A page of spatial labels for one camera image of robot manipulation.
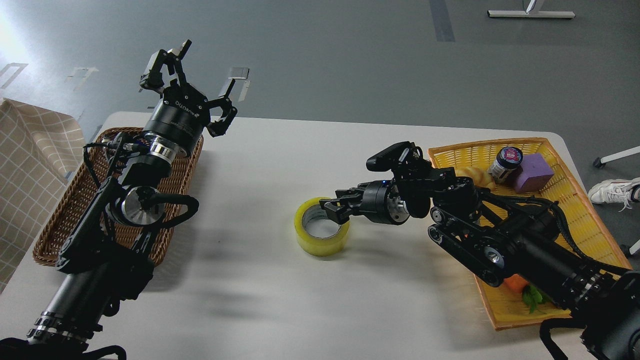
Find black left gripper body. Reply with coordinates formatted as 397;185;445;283
142;84;211;157

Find white sneaker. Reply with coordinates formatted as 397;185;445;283
587;177;640;212

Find silver floor outlet plate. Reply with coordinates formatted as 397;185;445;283
227;67;250;80

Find yellow tape roll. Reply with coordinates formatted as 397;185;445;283
294;197;350;257

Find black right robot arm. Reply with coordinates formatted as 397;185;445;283
318;141;640;360

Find orange toy carrot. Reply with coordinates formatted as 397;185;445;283
503;274;557;314

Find beige checkered cloth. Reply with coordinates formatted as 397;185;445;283
0;98;86;290

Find small dark lidded jar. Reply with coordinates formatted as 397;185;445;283
487;146;524;184

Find yellow toy croissant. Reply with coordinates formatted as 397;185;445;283
455;166;496;191

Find brown wicker basket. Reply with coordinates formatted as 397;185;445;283
32;127;204;267

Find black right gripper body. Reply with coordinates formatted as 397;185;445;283
358;179;410;225

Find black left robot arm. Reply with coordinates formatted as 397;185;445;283
1;39;238;360

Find white stand base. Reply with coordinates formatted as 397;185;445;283
487;0;576;19

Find white chair leg with caster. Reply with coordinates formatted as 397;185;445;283
592;146;640;169

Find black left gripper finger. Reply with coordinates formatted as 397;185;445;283
206;79;238;138
139;39;194;97

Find purple foam cube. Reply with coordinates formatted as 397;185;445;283
510;153;554;194

